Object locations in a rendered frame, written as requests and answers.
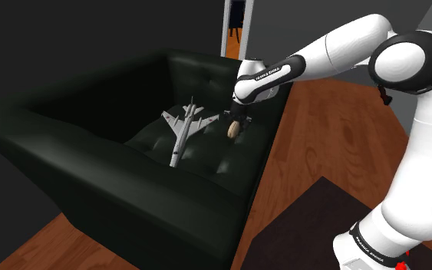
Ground tan oval bread roll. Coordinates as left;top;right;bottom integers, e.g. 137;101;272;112
227;120;241;140

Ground grey toy airplane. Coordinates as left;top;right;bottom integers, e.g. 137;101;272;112
160;96;221;169

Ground white framed doorway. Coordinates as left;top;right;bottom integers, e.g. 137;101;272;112
220;0;255;61

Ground dark robot stand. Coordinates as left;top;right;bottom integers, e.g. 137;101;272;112
239;176;432;270

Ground black leather sofa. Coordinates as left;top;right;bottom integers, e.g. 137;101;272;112
0;48;294;270

